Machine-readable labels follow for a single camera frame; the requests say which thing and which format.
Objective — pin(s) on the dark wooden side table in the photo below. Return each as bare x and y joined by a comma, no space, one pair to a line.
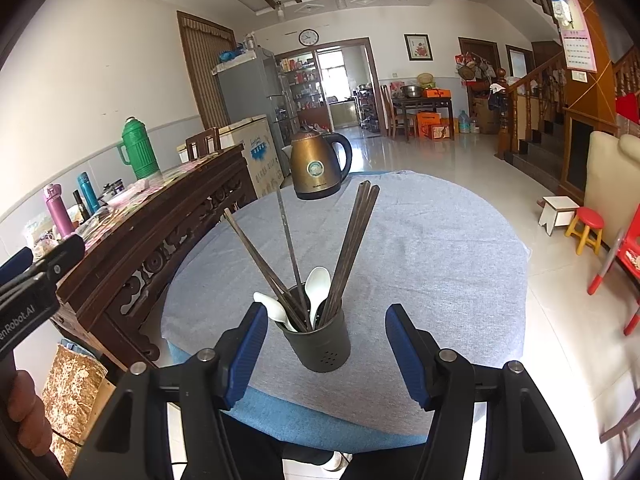
422,102

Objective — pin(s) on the person's left hand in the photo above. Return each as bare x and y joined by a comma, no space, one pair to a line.
30,410

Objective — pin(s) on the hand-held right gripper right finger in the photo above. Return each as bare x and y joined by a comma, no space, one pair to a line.
405,355

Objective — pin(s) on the woven basket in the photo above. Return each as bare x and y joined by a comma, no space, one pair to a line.
426,79

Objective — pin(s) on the brown wooden door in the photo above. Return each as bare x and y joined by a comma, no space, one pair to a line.
482,47

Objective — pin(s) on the bronze electric kettle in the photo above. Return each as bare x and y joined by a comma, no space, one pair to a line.
315,170

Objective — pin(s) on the dark grey utensil holder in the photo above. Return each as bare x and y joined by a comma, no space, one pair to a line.
320,345

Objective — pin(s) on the brown door with curtain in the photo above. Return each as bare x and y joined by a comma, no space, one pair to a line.
205,75

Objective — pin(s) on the grey refrigerator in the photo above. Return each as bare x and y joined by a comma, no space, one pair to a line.
250,90

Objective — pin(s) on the green thermos jug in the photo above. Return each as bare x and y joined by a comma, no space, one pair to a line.
140,150

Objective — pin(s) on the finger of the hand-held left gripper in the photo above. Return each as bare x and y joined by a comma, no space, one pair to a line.
15,264
60,260

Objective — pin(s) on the framed wall picture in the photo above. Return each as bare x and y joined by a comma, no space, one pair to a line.
417,47

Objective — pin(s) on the white chest freezer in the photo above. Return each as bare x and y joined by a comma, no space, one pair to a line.
255,160

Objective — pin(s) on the clear water jug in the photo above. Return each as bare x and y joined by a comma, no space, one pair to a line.
465,122

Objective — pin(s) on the dark glass bottle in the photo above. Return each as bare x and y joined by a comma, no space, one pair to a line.
80,207

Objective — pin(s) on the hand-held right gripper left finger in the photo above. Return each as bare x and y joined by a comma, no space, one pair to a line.
247,355

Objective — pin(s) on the wooden staircase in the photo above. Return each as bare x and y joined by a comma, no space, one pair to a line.
530,105

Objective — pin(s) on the carved wooden sideboard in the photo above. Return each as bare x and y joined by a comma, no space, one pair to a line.
150,240

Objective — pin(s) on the teal water bottle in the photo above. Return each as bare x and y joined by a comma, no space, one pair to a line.
87,192

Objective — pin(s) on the cream sofa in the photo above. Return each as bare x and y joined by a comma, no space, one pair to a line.
605,180

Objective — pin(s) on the flat orange box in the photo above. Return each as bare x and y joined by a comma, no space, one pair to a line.
436,93

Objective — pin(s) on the red plastic chair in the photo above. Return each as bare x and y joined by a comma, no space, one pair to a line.
630,260

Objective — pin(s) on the wooden dining chair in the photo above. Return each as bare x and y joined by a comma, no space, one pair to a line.
395,115
202,142

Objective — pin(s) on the white wooden stool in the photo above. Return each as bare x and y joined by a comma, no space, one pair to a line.
557,207

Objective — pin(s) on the orange printed box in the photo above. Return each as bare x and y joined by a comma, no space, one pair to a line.
444,132

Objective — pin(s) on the round wall clock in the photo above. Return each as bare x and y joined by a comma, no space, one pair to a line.
308,37

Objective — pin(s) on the pink water bottle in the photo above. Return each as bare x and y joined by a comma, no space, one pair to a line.
60,215

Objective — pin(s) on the red and yellow stool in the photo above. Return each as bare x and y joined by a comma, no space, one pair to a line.
586,217

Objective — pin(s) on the small white ceramic spoon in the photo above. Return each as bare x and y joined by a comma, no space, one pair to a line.
272,307

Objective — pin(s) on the orange carton box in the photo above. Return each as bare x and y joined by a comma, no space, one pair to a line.
426,122

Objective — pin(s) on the metal basin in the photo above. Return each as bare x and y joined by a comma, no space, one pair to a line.
411,91

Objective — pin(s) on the brown wooden chopstick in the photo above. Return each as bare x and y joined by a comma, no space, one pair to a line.
351,240
344,240
264,263
357,240

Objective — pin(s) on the golden patterned bag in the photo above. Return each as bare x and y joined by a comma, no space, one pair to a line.
75,390

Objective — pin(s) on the kitchen shelf with bottles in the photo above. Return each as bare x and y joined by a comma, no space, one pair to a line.
300,85

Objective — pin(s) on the pink wall calendar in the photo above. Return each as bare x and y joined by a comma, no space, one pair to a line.
580,50

